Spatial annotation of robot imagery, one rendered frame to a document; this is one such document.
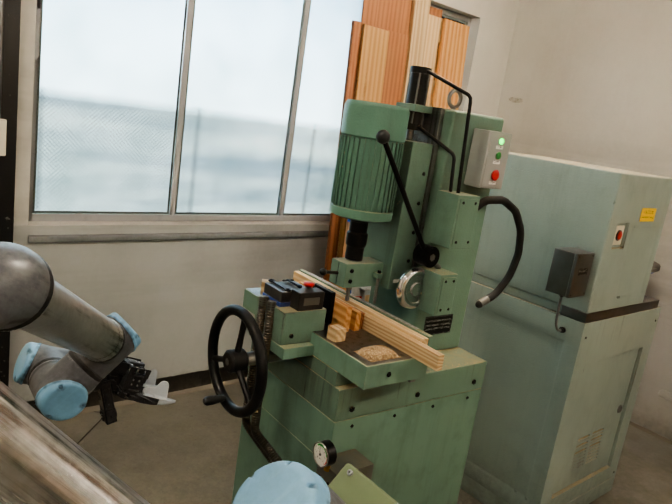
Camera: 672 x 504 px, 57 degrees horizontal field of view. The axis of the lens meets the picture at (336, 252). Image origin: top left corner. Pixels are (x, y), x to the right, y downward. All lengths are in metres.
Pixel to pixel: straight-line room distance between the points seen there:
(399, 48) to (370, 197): 1.94
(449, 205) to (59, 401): 1.06
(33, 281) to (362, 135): 0.98
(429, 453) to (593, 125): 2.55
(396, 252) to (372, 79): 1.69
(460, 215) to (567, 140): 2.40
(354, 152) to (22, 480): 1.10
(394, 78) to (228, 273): 1.36
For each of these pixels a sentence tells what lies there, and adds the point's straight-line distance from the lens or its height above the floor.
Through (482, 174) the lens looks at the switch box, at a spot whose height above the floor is 1.36.
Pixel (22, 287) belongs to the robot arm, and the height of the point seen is 1.20.
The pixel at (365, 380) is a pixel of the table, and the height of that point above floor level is 0.86.
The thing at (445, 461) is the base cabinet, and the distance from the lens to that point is 2.03.
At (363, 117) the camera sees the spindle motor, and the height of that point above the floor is 1.46.
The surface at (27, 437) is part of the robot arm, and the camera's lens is 0.89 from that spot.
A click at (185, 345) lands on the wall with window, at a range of 3.16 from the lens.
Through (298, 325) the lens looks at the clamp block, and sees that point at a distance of 1.61.
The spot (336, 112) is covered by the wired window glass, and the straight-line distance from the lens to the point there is 3.43.
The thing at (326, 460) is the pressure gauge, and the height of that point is 0.66.
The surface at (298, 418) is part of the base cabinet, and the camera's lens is 1.75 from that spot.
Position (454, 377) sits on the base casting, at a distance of 1.88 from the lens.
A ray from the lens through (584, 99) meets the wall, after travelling 4.04.
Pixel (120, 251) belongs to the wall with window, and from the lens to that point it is 2.85.
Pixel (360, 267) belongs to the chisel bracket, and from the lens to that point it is 1.73.
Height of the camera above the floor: 1.47
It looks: 13 degrees down
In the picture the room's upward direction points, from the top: 9 degrees clockwise
